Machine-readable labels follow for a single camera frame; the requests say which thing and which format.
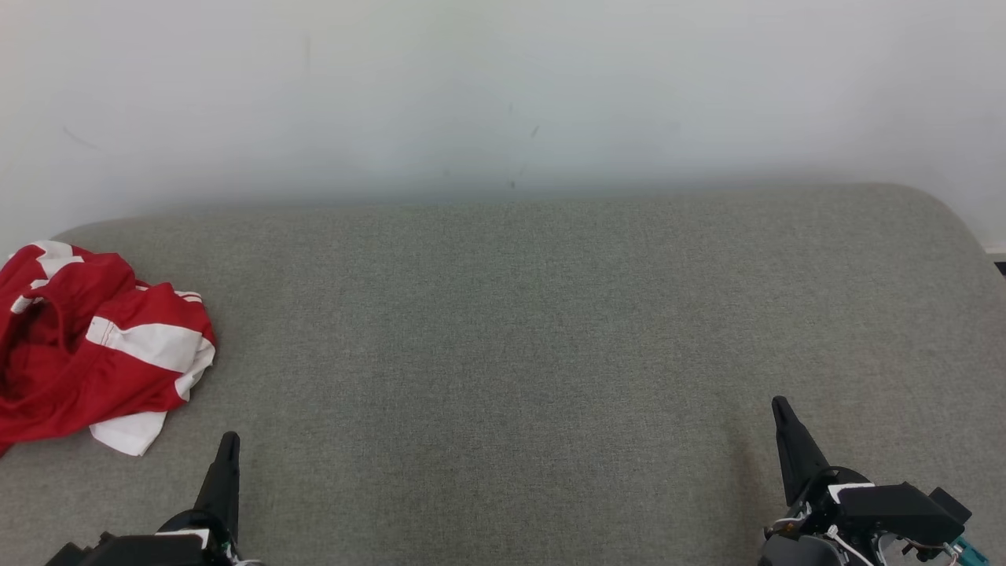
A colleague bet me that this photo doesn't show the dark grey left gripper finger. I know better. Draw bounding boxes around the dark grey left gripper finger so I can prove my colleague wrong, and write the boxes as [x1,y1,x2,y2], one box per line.
[194,432,240,543]

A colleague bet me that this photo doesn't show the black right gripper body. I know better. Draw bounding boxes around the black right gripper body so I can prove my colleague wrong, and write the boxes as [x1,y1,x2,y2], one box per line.
[766,466,877,543]

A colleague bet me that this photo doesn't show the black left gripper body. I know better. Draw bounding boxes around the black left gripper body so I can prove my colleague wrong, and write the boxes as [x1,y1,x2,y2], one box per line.
[157,509,238,566]

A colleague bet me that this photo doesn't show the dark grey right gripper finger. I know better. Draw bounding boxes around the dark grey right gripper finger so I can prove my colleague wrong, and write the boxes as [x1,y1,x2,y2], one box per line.
[772,395,834,508]

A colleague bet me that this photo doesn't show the red basketball shorts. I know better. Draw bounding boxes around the red basketball shorts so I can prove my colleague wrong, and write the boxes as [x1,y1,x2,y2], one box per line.
[0,303,218,458]

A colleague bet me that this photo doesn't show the thin white gripper cable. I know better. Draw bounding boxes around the thin white gripper cable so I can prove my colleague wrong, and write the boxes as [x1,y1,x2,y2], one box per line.
[825,525,877,566]

